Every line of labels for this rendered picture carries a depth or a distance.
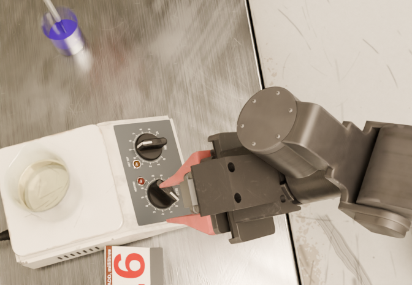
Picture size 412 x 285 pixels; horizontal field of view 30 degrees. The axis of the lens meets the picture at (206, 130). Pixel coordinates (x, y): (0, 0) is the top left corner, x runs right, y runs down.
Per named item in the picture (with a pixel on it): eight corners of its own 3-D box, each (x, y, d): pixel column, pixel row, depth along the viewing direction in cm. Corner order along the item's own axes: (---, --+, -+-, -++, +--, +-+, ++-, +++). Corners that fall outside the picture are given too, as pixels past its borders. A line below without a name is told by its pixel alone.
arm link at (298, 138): (218, 167, 62) (344, 190, 53) (254, 71, 64) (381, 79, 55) (293, 215, 70) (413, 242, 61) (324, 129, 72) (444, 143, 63)
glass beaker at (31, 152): (91, 216, 81) (76, 203, 73) (32, 231, 81) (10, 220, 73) (78, 154, 83) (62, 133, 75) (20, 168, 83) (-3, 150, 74)
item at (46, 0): (67, 27, 94) (35, -30, 79) (72, 32, 93) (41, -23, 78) (59, 34, 93) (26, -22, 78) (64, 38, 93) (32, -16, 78)
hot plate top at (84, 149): (100, 123, 84) (99, 121, 83) (127, 228, 81) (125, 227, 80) (-6, 152, 84) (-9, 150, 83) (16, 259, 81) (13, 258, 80)
